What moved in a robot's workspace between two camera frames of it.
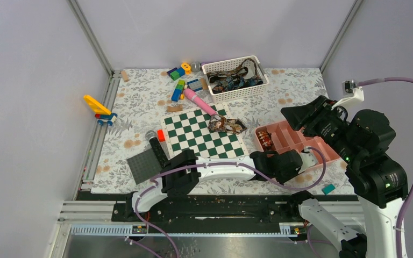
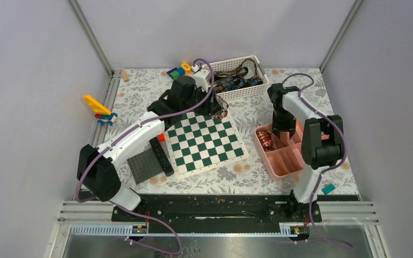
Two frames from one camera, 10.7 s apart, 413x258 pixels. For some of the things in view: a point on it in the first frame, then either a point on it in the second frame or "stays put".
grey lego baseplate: x=144 y=165 stays put
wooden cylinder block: x=125 y=78 stays put
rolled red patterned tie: x=265 y=138 stays put
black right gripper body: x=330 y=127 to x=283 y=120
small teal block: x=328 y=188 stays put
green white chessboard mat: x=189 y=130 stays put
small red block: x=161 y=135 stays put
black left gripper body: x=281 y=176 to x=206 y=106
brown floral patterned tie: x=219 y=123 to x=222 y=114
